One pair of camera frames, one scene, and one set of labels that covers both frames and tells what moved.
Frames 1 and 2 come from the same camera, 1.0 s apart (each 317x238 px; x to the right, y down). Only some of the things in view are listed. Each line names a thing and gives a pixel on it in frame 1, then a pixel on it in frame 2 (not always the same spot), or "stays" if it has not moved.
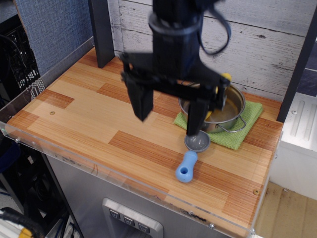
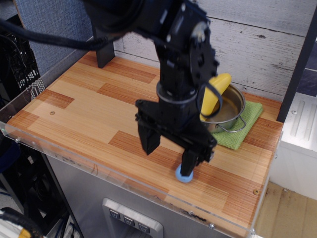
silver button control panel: (122, 222) stays
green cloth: (234, 138) stays
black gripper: (174, 67) -> (180, 124)
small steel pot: (228, 119) stays
